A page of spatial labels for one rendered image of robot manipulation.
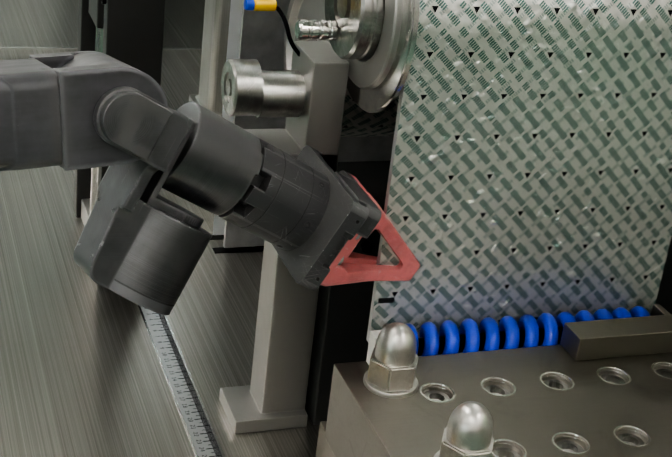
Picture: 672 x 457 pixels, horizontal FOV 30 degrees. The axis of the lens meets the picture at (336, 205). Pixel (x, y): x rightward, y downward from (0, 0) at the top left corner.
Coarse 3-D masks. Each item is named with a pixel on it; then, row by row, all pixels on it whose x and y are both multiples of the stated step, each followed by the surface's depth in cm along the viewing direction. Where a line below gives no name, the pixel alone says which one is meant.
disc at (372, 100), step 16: (416, 0) 78; (416, 16) 78; (400, 32) 80; (416, 32) 79; (400, 48) 80; (400, 64) 80; (384, 80) 83; (400, 80) 81; (352, 96) 89; (368, 96) 86; (384, 96) 83; (368, 112) 86
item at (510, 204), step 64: (448, 128) 84; (512, 128) 86; (576, 128) 87; (640, 128) 89; (448, 192) 86; (512, 192) 88; (576, 192) 90; (640, 192) 91; (384, 256) 87; (448, 256) 88; (512, 256) 90; (576, 256) 92; (640, 256) 94; (384, 320) 89
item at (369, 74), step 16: (400, 0) 80; (384, 16) 81; (400, 16) 80; (384, 32) 82; (384, 48) 82; (352, 64) 87; (368, 64) 84; (384, 64) 82; (352, 80) 87; (368, 80) 84
